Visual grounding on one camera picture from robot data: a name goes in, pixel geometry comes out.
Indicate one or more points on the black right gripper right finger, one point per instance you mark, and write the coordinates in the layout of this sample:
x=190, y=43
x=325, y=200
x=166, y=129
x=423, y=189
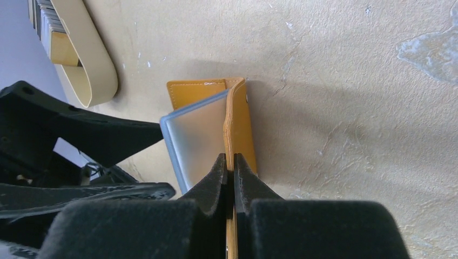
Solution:
x=247, y=188

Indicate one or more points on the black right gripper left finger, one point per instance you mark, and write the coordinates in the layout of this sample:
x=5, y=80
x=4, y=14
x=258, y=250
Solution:
x=205, y=214

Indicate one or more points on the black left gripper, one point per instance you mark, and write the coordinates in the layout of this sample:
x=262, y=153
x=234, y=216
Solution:
x=95, y=139

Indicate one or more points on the yellow leather card holder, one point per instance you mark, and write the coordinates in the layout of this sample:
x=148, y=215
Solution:
x=210, y=117

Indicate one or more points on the beige oval plastic tray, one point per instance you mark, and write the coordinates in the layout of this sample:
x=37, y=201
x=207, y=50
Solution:
x=95, y=81

